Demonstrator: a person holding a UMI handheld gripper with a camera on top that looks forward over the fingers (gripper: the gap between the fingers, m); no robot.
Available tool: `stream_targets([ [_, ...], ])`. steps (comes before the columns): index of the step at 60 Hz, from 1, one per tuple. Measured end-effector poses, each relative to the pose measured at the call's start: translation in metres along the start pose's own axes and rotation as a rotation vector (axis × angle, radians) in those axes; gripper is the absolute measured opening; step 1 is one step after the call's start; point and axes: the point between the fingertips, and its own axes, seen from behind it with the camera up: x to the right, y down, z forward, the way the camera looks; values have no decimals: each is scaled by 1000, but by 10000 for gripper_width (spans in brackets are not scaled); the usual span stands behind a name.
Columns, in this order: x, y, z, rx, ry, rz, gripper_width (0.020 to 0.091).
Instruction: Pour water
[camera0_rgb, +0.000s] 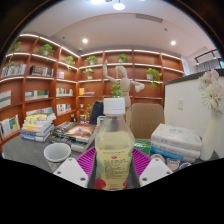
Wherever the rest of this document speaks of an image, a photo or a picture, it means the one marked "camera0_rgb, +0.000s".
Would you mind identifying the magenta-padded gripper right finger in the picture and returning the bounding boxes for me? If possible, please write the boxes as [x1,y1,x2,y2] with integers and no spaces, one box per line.
[131,147,174,189]

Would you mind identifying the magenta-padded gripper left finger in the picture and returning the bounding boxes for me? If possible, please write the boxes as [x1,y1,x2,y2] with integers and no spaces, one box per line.
[52,147,99,190]

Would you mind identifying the clear bottle with yellow drink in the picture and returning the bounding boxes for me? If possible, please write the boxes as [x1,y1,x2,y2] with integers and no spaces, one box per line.
[94,97,136,192]

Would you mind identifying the small round printed trinket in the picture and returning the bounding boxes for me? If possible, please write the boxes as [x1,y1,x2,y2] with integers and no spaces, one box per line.
[165,157,183,172]

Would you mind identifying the green and white tissue box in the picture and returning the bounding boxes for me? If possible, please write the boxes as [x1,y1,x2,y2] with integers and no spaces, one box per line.
[133,138,153,157]

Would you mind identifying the stack of white books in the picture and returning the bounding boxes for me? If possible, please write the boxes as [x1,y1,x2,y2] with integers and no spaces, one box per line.
[149,123,204,164]

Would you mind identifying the stack of dark books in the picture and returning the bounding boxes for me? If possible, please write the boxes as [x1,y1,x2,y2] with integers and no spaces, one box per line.
[49,121,99,154]

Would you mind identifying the stack of colourful books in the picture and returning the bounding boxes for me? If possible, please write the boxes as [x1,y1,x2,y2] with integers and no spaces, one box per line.
[19,112,57,143]

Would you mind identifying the tall green and white carton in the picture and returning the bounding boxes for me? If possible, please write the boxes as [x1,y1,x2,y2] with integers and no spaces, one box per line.
[96,115,106,127]

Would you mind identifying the dark chair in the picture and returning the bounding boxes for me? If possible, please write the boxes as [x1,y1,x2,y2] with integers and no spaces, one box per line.
[88,100,105,126]

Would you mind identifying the white pitcher vase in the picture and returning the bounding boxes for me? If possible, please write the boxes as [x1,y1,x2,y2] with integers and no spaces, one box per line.
[199,108,224,162]

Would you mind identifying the wooden shelf unit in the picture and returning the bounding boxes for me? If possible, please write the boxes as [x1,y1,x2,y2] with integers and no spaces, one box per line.
[0,33,186,148]

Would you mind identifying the pink and white flower bouquet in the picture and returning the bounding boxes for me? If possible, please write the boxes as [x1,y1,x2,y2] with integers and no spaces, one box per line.
[197,68,224,114]

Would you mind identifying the grey curtain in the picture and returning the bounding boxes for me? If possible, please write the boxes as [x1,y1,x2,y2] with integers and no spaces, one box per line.
[196,58,223,73]

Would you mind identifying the ceiling air vent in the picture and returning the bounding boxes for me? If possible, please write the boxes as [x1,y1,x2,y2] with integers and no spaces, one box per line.
[135,13,164,24]

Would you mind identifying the ceiling lamp with round bulbs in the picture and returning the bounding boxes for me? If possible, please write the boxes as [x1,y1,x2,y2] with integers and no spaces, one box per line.
[89,0,127,11]

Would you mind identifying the white wall socket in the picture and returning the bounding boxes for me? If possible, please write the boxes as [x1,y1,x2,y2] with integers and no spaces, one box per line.
[177,98,185,111]

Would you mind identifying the black ceiling track rail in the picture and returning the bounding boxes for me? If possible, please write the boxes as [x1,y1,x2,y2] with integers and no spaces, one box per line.
[194,48,220,65]

